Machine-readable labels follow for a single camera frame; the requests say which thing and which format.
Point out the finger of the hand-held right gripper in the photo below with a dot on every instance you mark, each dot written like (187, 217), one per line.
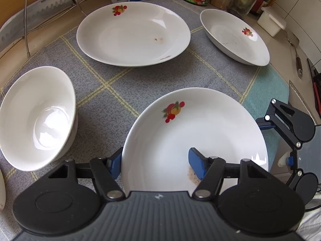
(291, 160)
(265, 126)

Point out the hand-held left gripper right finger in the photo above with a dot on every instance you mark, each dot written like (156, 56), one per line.
(196, 163)

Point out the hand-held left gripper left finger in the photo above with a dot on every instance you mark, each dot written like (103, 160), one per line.
(114, 164)

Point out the white plate with fruit print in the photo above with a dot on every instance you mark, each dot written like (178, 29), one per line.
(230, 37)
(133, 34)
(175, 135)

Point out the black and red tool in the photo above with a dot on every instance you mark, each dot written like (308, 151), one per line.
(314, 80)

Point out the white garment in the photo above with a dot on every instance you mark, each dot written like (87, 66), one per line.
(313, 227)

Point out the grey checked cloth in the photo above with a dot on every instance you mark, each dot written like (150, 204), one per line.
(105, 85)

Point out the metal spatula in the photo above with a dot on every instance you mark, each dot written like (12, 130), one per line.
(293, 40)

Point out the white plastic box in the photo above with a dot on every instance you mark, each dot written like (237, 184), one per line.
(270, 21)

